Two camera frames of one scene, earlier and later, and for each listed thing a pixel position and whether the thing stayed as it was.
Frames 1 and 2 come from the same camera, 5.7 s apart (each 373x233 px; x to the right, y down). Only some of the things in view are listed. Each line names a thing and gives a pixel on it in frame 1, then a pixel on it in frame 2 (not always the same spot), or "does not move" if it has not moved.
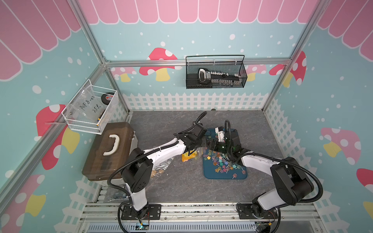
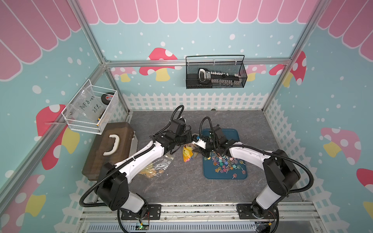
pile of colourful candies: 223,164 does not move
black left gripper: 202,141 to 189,137
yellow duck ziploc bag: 185,156 does not move
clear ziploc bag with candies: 159,169 does not move
